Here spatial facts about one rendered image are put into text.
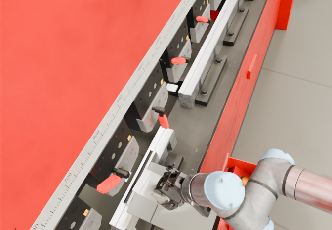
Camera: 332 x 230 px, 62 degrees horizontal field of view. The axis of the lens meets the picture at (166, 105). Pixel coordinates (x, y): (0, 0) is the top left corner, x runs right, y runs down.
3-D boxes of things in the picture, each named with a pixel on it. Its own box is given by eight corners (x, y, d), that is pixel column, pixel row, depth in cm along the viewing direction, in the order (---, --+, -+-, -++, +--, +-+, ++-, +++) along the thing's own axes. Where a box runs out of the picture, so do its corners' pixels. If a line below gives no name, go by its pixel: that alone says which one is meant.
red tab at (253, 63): (250, 79, 168) (251, 71, 163) (246, 78, 169) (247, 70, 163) (256, 62, 175) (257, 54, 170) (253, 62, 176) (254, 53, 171)
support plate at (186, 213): (205, 248, 78) (205, 247, 77) (126, 212, 87) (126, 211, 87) (225, 189, 87) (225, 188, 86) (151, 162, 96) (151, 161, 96)
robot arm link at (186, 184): (220, 184, 68) (206, 214, 64) (210, 184, 72) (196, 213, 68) (198, 166, 67) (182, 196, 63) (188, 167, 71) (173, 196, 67)
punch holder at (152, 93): (148, 135, 81) (135, 101, 68) (124, 127, 84) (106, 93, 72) (169, 97, 89) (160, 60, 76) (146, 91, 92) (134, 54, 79)
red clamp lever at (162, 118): (168, 130, 84) (163, 112, 76) (156, 127, 85) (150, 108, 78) (171, 126, 85) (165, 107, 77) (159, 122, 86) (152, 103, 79)
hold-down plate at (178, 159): (150, 235, 93) (148, 233, 91) (136, 229, 95) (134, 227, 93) (184, 159, 108) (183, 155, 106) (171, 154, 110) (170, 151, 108)
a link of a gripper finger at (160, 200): (146, 191, 86) (161, 184, 79) (160, 202, 87) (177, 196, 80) (142, 200, 84) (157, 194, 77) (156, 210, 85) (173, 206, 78)
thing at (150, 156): (131, 207, 90) (129, 204, 88) (123, 204, 91) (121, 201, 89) (157, 155, 100) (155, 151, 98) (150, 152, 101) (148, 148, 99)
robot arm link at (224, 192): (238, 221, 55) (209, 193, 54) (207, 215, 65) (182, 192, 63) (255, 188, 59) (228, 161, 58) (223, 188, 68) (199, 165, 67)
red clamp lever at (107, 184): (105, 189, 58) (130, 170, 67) (90, 182, 59) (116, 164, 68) (105, 197, 58) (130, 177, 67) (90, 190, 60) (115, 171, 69)
